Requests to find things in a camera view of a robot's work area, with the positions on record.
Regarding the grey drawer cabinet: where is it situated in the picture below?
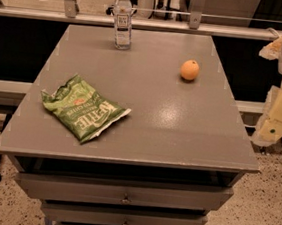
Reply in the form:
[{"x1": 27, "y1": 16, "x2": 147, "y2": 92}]
[{"x1": 0, "y1": 25, "x2": 258, "y2": 216}]

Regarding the middle grey drawer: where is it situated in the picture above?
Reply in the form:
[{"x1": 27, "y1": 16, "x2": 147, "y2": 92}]
[{"x1": 41, "y1": 203, "x2": 207, "y2": 225}]

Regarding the white cable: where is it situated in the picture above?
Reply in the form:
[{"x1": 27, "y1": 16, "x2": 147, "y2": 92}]
[{"x1": 264, "y1": 26, "x2": 282, "y2": 41}]

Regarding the top grey drawer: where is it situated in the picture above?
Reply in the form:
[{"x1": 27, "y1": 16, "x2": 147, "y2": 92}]
[{"x1": 15, "y1": 173, "x2": 233, "y2": 211}]

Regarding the green Kettle chips bag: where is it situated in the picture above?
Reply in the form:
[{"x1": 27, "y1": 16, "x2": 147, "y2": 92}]
[{"x1": 41, "y1": 75, "x2": 131, "y2": 144}]

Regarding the metal window rail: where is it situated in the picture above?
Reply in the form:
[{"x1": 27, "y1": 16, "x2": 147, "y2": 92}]
[{"x1": 0, "y1": 6, "x2": 282, "y2": 41}]

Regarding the orange fruit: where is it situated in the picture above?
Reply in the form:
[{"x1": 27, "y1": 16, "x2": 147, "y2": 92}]
[{"x1": 180, "y1": 59, "x2": 200, "y2": 81}]

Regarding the clear plastic water bottle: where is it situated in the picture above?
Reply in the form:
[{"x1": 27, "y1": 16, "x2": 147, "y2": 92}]
[{"x1": 113, "y1": 0, "x2": 132, "y2": 50}]

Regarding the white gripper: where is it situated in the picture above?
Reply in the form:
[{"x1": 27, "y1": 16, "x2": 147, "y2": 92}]
[{"x1": 258, "y1": 37, "x2": 282, "y2": 144}]

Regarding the right metal bracket post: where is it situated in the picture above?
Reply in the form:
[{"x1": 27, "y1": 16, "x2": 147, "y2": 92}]
[{"x1": 188, "y1": 0, "x2": 205, "y2": 30}]

